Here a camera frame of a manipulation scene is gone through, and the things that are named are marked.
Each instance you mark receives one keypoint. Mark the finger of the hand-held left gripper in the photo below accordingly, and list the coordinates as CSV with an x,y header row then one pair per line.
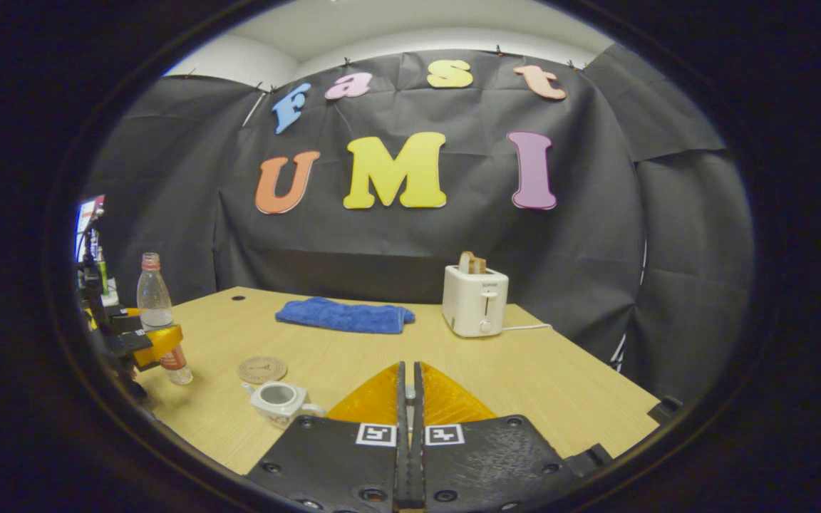
x,y
125,323
161,342

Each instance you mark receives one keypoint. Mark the blue towel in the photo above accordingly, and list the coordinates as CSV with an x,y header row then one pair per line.
x,y
346,315

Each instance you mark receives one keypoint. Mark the white toaster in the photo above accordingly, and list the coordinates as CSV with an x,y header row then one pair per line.
x,y
474,303

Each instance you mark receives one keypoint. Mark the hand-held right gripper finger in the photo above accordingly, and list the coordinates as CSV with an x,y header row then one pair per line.
x,y
402,456
417,456

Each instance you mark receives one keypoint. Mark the clear water bottle red label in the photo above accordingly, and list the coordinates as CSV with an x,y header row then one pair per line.
x,y
154,299

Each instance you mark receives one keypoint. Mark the black backdrop cloth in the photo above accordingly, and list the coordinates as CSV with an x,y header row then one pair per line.
x,y
417,249

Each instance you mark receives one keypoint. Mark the toasted bread slice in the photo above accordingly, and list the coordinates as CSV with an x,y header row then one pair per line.
x,y
472,263

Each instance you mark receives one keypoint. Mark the green label bottle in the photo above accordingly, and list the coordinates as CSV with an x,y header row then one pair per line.
x,y
102,274

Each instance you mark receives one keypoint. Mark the black table edge clamp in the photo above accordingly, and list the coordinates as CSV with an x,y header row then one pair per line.
x,y
667,410

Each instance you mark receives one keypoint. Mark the white teacup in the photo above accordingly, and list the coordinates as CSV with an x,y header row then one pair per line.
x,y
279,402

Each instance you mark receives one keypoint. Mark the computer monitor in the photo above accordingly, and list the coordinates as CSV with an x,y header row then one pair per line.
x,y
83,214

